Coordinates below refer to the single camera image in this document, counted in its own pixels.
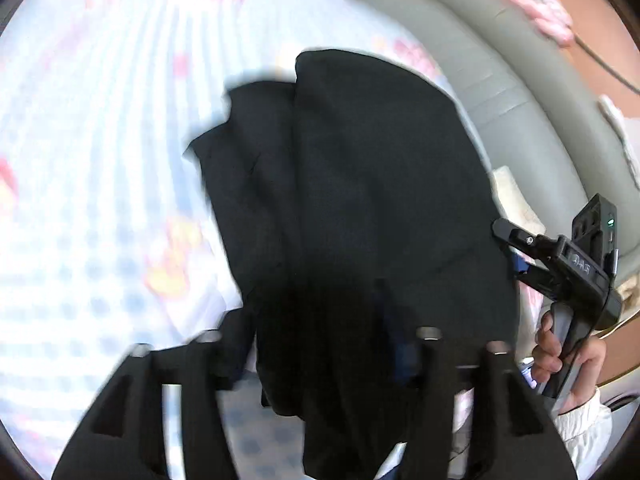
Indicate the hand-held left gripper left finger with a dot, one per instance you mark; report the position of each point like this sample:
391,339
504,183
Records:
230,350

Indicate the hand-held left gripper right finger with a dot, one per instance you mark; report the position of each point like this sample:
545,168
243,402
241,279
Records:
402,360

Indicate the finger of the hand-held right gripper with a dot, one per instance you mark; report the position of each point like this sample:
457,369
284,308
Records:
522,237
527,272

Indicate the black jacket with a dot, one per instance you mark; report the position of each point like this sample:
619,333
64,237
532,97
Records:
360,185

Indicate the person's right forearm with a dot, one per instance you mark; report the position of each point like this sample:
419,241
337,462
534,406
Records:
587,430

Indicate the person's right hand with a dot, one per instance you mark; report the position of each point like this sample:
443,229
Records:
582,370

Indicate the cream folded garment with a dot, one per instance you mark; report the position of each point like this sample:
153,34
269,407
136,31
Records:
516,195

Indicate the white plush toy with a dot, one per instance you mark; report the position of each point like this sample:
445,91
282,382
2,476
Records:
622,135

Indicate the grey padded bed headboard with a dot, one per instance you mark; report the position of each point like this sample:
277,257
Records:
525,85

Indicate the pink and white cat plush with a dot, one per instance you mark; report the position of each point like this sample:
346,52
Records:
542,15

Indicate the checkered cartoon printed blanket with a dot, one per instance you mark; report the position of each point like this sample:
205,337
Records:
100,135

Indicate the thin wall hoop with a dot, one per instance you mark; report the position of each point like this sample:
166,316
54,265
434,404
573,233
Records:
600,62

